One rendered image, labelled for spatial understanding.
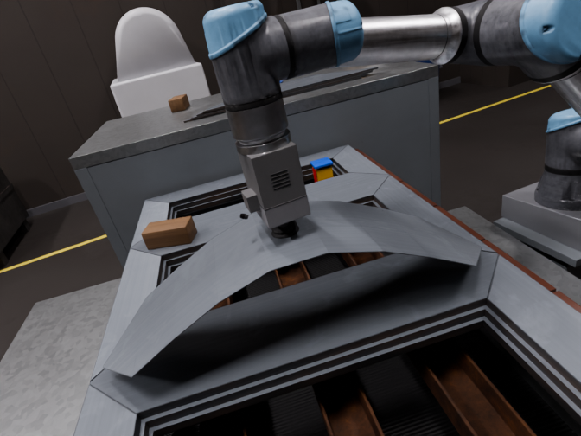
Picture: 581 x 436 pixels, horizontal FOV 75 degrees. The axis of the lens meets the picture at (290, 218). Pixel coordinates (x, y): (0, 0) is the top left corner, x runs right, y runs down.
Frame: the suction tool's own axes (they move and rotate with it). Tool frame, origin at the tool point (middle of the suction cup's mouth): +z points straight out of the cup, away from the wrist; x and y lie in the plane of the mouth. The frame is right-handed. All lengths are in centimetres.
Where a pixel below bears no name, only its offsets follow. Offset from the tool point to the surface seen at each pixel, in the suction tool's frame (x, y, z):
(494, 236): 61, -18, 34
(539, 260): 60, -4, 34
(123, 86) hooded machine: -28, -302, -5
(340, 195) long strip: 26.1, -36.6, 16.0
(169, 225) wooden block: -18.4, -43.9, 10.7
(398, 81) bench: 71, -71, 0
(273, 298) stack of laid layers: -3.5, -7.5, 15.9
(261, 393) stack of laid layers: -11.7, 8.5, 18.8
